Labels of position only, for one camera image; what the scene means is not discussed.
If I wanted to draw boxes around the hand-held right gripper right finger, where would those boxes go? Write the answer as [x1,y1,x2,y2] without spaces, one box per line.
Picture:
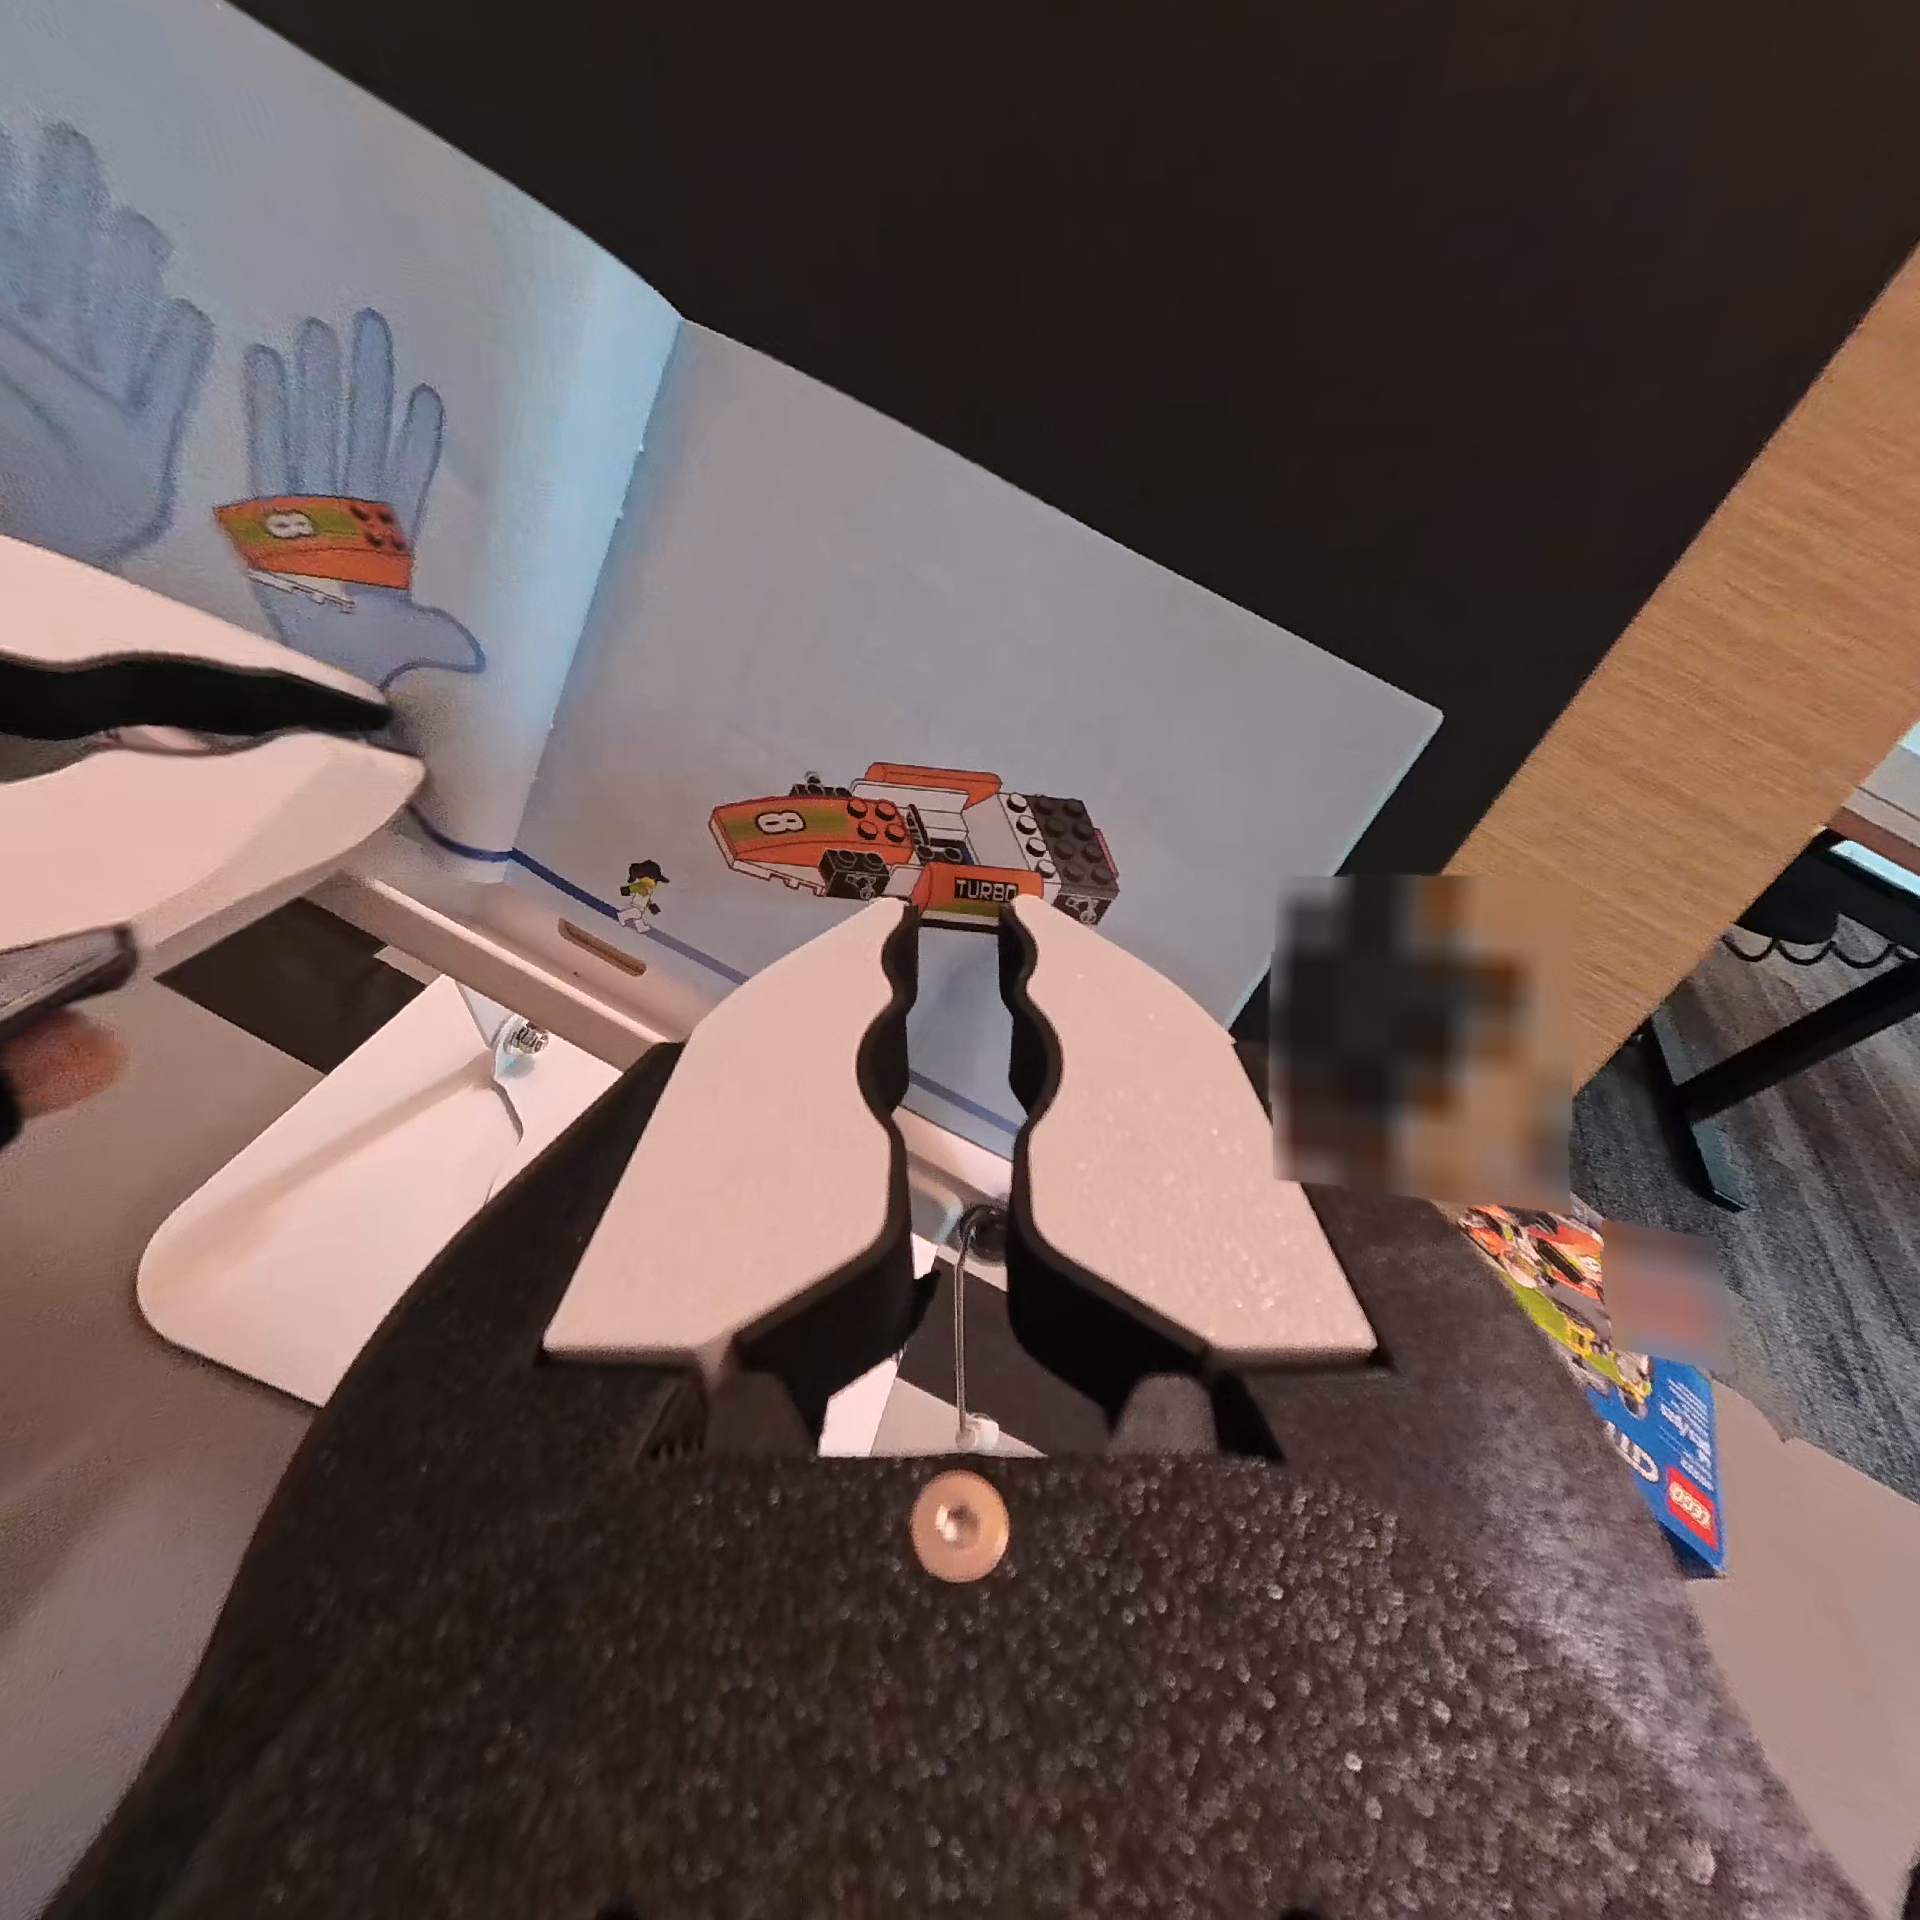
[1004,899,1384,1413]

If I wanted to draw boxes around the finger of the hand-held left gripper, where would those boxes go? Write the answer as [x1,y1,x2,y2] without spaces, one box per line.
[0,536,391,738]
[0,734,428,969]

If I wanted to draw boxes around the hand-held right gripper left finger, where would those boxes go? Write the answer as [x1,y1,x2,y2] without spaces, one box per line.
[547,899,917,1397]

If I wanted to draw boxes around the white book stand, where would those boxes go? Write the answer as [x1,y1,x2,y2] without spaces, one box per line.
[134,856,1036,1428]

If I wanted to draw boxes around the instruction booklet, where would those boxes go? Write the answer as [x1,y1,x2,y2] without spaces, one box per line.
[0,0,1443,1165]

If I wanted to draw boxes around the person's left hand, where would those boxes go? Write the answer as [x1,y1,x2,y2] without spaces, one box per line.
[0,1019,129,1119]

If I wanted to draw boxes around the blue cardboard box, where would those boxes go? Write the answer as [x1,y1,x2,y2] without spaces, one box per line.
[1436,1201,1736,1583]

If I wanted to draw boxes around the wooden desk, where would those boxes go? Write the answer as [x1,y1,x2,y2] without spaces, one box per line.
[1646,719,1920,1208]

